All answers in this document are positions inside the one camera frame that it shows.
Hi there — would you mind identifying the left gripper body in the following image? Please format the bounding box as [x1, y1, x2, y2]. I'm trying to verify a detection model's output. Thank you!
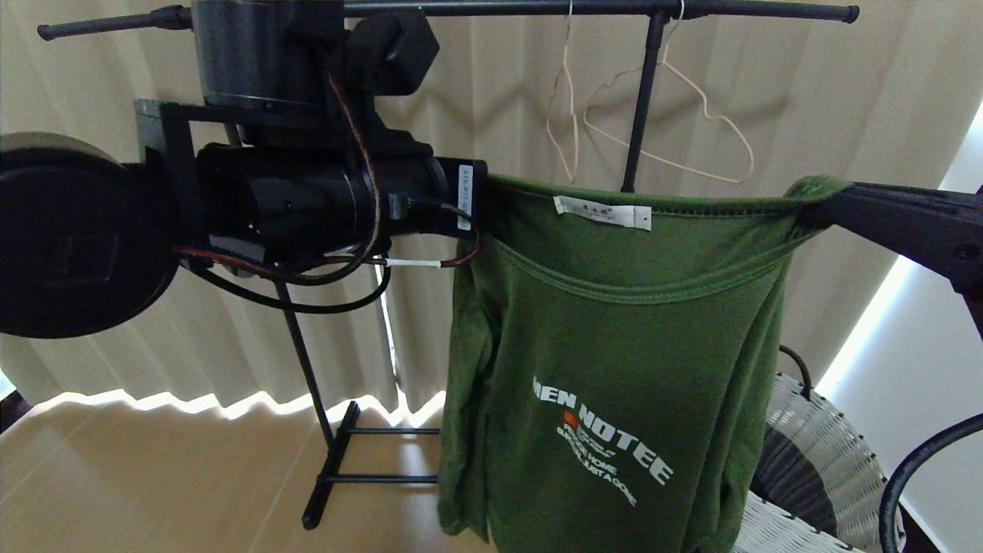
[196, 142, 488, 258]

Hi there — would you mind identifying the green long-sleeved shirt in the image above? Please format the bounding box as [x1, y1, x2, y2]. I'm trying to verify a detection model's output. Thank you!
[438, 175, 853, 553]

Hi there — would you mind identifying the pink clothes hanger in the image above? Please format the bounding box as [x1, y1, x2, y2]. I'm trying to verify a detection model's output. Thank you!
[584, 0, 755, 185]
[546, 0, 580, 184]

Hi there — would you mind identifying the black clothes rack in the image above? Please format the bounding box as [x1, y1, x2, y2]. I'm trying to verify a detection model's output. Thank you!
[37, 0, 861, 531]

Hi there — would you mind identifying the white laundry basket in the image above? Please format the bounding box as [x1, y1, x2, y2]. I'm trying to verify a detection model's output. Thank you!
[730, 346, 907, 553]

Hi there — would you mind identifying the beige curtain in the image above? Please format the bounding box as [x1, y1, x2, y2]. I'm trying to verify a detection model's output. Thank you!
[0, 0, 983, 419]

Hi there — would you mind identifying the black cable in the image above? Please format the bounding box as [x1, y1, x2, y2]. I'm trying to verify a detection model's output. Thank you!
[879, 413, 983, 553]
[184, 261, 392, 316]

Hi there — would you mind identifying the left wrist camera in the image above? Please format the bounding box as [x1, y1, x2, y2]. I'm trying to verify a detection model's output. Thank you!
[346, 8, 441, 99]

